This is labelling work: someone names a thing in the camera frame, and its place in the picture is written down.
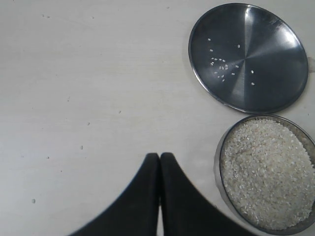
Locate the round steel plate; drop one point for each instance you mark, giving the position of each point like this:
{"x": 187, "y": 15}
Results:
{"x": 248, "y": 58}

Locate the steel bowl of rice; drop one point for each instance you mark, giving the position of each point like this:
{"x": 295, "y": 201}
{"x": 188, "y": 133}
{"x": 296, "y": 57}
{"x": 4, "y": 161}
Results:
{"x": 265, "y": 171}

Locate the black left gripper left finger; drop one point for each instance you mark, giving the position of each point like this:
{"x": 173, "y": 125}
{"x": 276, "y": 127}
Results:
{"x": 135, "y": 211}

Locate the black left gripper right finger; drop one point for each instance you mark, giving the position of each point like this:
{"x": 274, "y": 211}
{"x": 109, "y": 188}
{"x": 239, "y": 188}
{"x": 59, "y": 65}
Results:
{"x": 185, "y": 212}

